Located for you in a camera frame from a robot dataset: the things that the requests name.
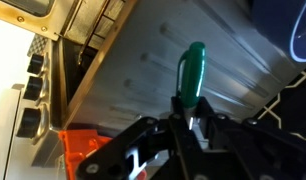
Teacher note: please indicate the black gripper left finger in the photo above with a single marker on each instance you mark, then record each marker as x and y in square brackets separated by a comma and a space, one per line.
[149, 146]

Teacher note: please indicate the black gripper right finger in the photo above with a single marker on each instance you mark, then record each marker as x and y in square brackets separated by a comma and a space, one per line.
[259, 150]

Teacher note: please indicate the green capped marker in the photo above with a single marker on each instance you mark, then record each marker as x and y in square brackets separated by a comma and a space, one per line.
[193, 73]

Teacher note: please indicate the silver toaster oven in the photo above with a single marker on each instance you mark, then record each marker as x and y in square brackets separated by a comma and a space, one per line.
[139, 66]

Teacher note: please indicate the black toaster oven knob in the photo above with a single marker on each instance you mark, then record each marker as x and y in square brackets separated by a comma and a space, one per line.
[33, 88]
[35, 64]
[27, 122]

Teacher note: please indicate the orange red plastic object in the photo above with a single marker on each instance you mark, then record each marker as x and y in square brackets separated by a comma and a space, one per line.
[79, 146]

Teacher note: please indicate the blue cup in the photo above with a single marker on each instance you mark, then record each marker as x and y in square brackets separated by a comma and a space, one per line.
[286, 26]

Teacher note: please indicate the black mesh non-slip mat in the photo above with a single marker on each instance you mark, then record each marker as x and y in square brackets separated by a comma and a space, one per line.
[38, 45]

